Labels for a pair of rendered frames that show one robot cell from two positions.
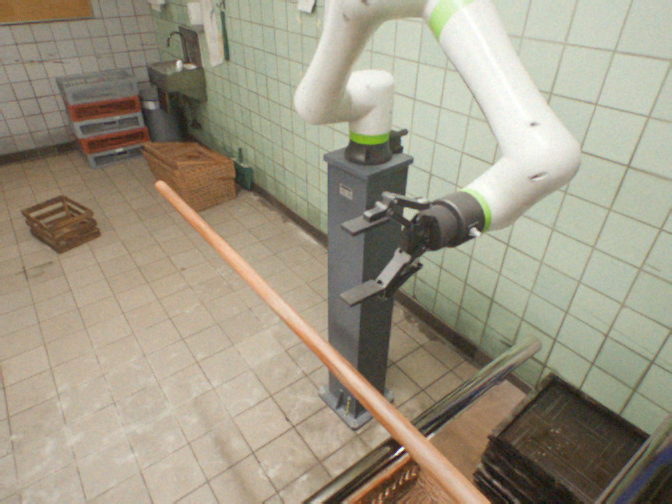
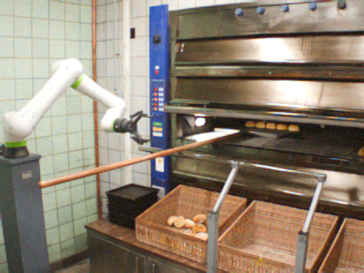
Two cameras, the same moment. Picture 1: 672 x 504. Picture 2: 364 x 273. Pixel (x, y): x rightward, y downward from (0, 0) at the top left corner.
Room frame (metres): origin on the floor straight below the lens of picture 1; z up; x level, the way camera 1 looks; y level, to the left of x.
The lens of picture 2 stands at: (0.95, 2.04, 1.62)
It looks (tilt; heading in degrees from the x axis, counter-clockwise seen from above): 9 degrees down; 254
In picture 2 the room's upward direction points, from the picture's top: straight up
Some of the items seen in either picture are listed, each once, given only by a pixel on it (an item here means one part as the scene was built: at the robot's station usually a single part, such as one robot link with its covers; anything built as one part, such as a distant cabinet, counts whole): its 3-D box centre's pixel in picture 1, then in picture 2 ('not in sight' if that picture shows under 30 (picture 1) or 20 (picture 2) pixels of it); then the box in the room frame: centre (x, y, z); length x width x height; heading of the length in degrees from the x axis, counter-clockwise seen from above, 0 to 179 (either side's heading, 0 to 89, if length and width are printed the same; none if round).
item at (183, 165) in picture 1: (189, 160); not in sight; (3.32, 1.14, 0.32); 0.56 x 0.49 x 0.28; 44
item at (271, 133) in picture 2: not in sight; (253, 130); (-0.46, -0.71, 1.20); 0.55 x 0.36 x 0.03; 127
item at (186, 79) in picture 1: (177, 86); not in sight; (4.09, 1.38, 0.71); 0.47 x 0.36 x 0.91; 36
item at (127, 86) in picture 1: (98, 86); not in sight; (4.18, 2.14, 0.68); 0.60 x 0.40 x 0.16; 126
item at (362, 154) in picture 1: (381, 142); (10, 149); (1.33, -0.16, 1.23); 0.26 x 0.15 x 0.06; 130
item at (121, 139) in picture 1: (111, 134); not in sight; (4.19, 2.15, 0.23); 0.60 x 0.40 x 0.16; 126
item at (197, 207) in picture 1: (192, 181); not in sight; (3.32, 1.16, 0.14); 0.56 x 0.49 x 0.28; 42
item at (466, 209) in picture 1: (454, 221); (122, 125); (0.67, -0.22, 1.33); 0.12 x 0.06 x 0.09; 36
